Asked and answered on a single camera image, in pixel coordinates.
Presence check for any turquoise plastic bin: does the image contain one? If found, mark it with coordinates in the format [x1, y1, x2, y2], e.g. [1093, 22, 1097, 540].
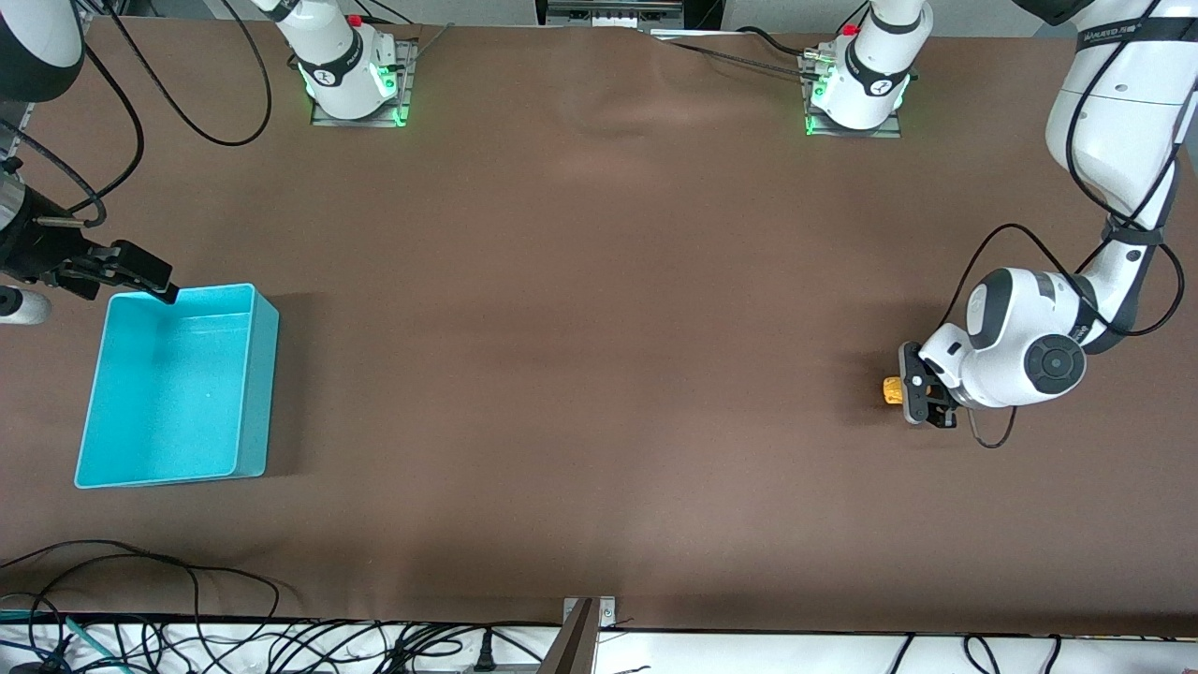
[74, 283, 280, 490]

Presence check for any brown table cover sheet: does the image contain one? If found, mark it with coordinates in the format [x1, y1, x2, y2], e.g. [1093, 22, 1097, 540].
[0, 14, 1198, 637]

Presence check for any dark aluminium beam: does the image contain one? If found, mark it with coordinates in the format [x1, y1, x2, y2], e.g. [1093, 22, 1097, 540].
[538, 599, 600, 674]

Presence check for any grey power strip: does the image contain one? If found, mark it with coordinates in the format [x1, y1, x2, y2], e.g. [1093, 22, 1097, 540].
[546, 0, 684, 29]

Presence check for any thick black gripper cable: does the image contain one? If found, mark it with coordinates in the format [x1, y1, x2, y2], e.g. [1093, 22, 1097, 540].
[0, 42, 146, 230]

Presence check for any thin black looped cable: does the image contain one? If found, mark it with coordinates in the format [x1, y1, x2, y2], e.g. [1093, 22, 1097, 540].
[108, 0, 273, 148]

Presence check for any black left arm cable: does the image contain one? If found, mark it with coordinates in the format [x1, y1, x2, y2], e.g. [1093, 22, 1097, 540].
[941, 0, 1190, 450]

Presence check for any long black cable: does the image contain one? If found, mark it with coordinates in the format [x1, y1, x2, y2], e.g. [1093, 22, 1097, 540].
[0, 538, 207, 656]
[0, 552, 282, 623]

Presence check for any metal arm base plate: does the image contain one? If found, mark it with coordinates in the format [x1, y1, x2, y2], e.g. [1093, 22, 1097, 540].
[311, 37, 418, 128]
[805, 47, 904, 139]

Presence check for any teal cable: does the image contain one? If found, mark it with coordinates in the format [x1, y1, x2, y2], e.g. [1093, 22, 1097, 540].
[0, 608, 127, 674]

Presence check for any metal mounting bracket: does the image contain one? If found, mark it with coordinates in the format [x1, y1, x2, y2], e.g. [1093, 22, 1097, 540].
[563, 596, 617, 628]

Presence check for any black curved cable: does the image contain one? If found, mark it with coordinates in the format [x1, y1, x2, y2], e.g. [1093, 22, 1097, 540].
[736, 26, 823, 59]

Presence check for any black braided cable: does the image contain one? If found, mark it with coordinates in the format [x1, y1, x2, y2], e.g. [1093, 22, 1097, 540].
[653, 37, 811, 81]

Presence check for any tangled black cable bundle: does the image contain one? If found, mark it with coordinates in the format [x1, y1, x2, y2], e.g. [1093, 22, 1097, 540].
[0, 599, 562, 674]

